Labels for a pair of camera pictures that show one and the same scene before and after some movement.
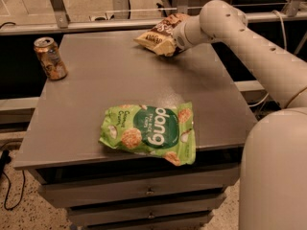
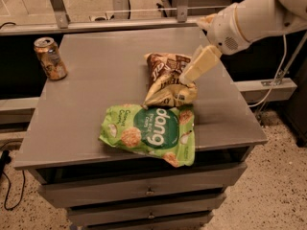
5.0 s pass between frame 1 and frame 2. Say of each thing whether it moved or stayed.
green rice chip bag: stayed
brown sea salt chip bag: moved
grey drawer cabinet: stayed
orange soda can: stayed
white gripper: moved
